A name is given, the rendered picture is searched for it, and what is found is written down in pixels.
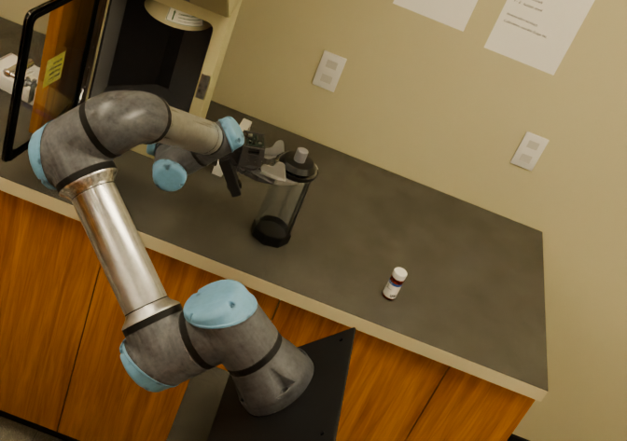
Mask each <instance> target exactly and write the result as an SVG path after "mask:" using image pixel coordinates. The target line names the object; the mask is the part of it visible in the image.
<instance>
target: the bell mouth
mask: <svg viewBox="0 0 627 441"><path fill-rule="evenodd" d="M145 8H146V11H147V12H148V13H149V14H150V15H151V16H152V17H153V18H155V19H156V20H158V21H160V22H162V23H164V24H166V25H169V26H171V27H174V28H177V29H181V30H186V31H202V30H206V29H208V28H210V27H211V26H212V25H211V24H210V23H209V22H208V21H204V20H201V19H199V18H196V17H194V16H191V15H189V14H187V13H185V12H182V11H180V10H177V9H175V8H172V7H168V6H166V5H164V4H162V3H159V2H157V1H154V0H146V1H145Z"/></svg>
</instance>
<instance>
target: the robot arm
mask: <svg viewBox="0 0 627 441"><path fill-rule="evenodd" d="M264 135H265V134H264V133H259V132H254V131H246V130H244V131H242V129H241V127H240V126H239V124H238V123H237V121H236V120H235V119H234V118H233V117H224V118H221V119H219V120H218V121H217V122H213V121H210V120H208V119H205V118H202V117H198V116H195V115H192V114H191V113H188V112H185V111H182V110H180V109H177V108H174V107H171V106H170V105H169V104H167V102H166V101H165V100H164V99H162V98H161V97H160V96H157V95H154V94H152V93H148V92H144V91H138V90H115V91H109V92H104V93H100V94H98V95H95V96H93V97H91V98H89V99H88V100H87V101H86V102H84V103H82V104H80V105H78V106H76V107H75V108H73V109H71V110H70V111H68V112H66V113H64V114H63V115H61V116H59V117H57V118H55V119H53V120H50V121H48V122H47V123H46V124H45V125H44V126H43V127H42V128H40V129H39V130H37V131H35V132H34V133H33V135H32V136H31V138H30V142H29V144H28V155H29V160H30V163H31V166H32V168H33V171H34V173H35V175H36V177H37V178H38V179H41V183H42V184H43V185H44V186H45V187H47V188H49V189H51V190H57V191H58V193H59V195H60V196H61V197H63V198H66V199H69V200H70V201H72V203H73V205H74V207H75V210H76V212H77V215H78V217H79V219H80V222H81V224H82V226H83V227H84V229H85V231H86V234H87V236H88V238H89V240H90V242H91V245H92V248H93V250H94V252H95V253H96V255H97V257H98V260H99V262H100V264H101V266H102V268H103V270H104V274H105V276H106V278H107V279H108V281H109V284H110V286H111V288H112V290H113V292H114V294H115V296H116V299H117V301H118V303H119V305H120V307H121V310H122V312H123V314H124V316H125V321H124V324H123V326H122V328H121V330H122V333H123V335H124V337H125V338H124V339H123V341H122V342H121V344H120V346H119V352H120V353H121V355H120V360H121V362H122V364H123V366H124V368H125V370H126V371H127V373H128V374H129V376H130V377H131V378H132V380H133V381H134V382H135V383H136V384H137V385H139V386H140V387H142V388H144V389H145V390H147V391H149V392H153V393H158V392H162V391H164V390H167V389H169V388H173V387H176V386H178V385H179V384H180V383H182V382H184V381H186V380H188V379H191V378H193V377H195V376H197V375H200V374H201V373H203V372H205V371H207V370H209V369H211V368H213V367H215V366H217V365H223V366H225V368H226V369H227V370H228V371H229V373H230V374H231V376H232V379H233V382H234V385H235V388H236V391H237V393H238V396H239V400H240V402H241V404H242V405H243V406H244V408H245V409H246V411H247V412H248V413H249V414H251V415H253V416H267V415H271V414H273V413H276V412H278V411H280V410H282V409H283V408H285V407H287V406H289V405H290V404H291V403H293V402H294V401H295V400H296V399H297V398H298V397H299V396H300V395H301V394H302V393H303V392H304V391H305V389H306V388H307V387H308V385H309V383H310V382H311V379H312V377H313V374H314V363H313V361H312V360H311V358H310V357H309V356H308V354H307V353H306V352H305V351H304V350H302V349H301V348H298V347H296V346H295V345H294V344H293V343H291V342H290V341H289V340H287V339H286V338H284V337H282V335H281V334H280V333H279V331H278V330H277V329H276V327H275V326H274V324H273V323H272V321H271V320H270V319H269V317H268V316H267V315H266V313H265V312H264V311H263V309H262V308H261V307H260V305H259V304H258V302H257V300H256V298H255V297H254V296H253V295H252V294H251V293H249V291H248V290H247V289H246V288H245V287H244V285H243V284H241V283H240V282H237V281H234V280H220V281H216V282H213V283H209V284H207V285H205V286H204V287H202V288H201V289H199V290H198V293H196V294H193V295H192V296H191V297H190V298H189V299H188V300H187V302H186V303H185V305H184V308H182V306H181V304H180V302H179V301H176V300H173V299H171V298H169V297H168V296H167V294H166V292H165V290H164V287H163V285H162V283H161V281H160V278H159V276H158V273H157V271H156V270H155V268H154V266H153V264H152V262H151V259H150V257H149V255H148V253H147V251H146V248H145V246H144V244H143V242H142V240H141V238H140V236H139V234H138V232H137V229H136V227H135V225H134V223H133V221H132V219H131V216H130V214H129V212H128V210H127V208H126V206H125V204H124V201H123V199H122V197H121V196H120V194H119V192H118V188H117V186H116V184H115V178H116V175H117V173H118V169H117V167H116V164H115V162H114V160H113V158H116V157H117V156H119V155H121V154H122V153H124V152H126V151H128V150H130V149H131V148H133V147H135V146H138V145H141V144H144V145H147V146H146V152H147V153H148V154H149V155H152V156H154V157H155V158H154V164H153V166H152V176H153V181H154V183H155V185H156V186H157V187H158V188H160V189H161V190H164V191H169V192H172V191H176V190H178V189H180V188H181V187H182V186H183V185H184V184H185V182H186V180H187V176H188V175H190V174H192V173H194V172H196V171H198V170H199V169H201V168H203V167H205V166H206V165H207V166H208V165H209V164H211V165H213V166H216V165H217V162H218V163H219V165H220V168H221V170H222V172H223V175H224V177H225V180H226V182H227V188H228V190H229V191H230V194H231V196H232V197H238V196H241V194H242V192H241V189H242V182H241V181H240V180H239V178H238V175H237V172H239V173H240V174H244V175H245V176H248V177H250V178H251V179H253V180H255V181H258V182H260V183H265V184H270V185H280V186H292V185H297V184H298V182H294V181H291V180H289V179H287V178H286V166H285V164H284V163H283V162H280V161H278V162H276V163H275V164H274V165H273V166H270V165H267V164H271V163H274V162H275V159H276V157H277V155H278V154H280V153H282V152H285V147H284V142H283V141H282V140H279V141H276V142H275V144H274V145H273V146H272V147H270V148H265V136H264ZM261 162H263V163H264V164H263V165H262V166H261V167H260V164H261Z"/></svg>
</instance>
